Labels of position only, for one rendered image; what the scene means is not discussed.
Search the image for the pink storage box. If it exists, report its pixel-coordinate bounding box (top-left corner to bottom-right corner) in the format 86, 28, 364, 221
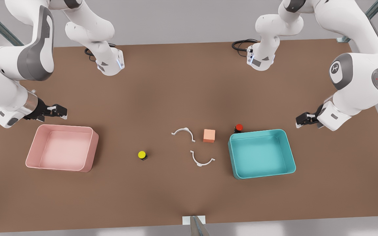
25, 124, 99, 173

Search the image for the blue storage box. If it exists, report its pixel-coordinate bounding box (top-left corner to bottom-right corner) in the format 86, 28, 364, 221
228, 129, 297, 180

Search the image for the orange cube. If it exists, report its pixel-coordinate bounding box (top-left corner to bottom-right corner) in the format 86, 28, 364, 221
203, 129, 216, 144

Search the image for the black cable loop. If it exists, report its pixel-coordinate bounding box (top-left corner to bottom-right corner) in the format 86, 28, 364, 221
84, 43, 117, 63
232, 39, 259, 59

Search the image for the white curved clip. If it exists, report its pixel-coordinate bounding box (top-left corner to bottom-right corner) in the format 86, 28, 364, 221
190, 150, 216, 167
171, 127, 196, 143

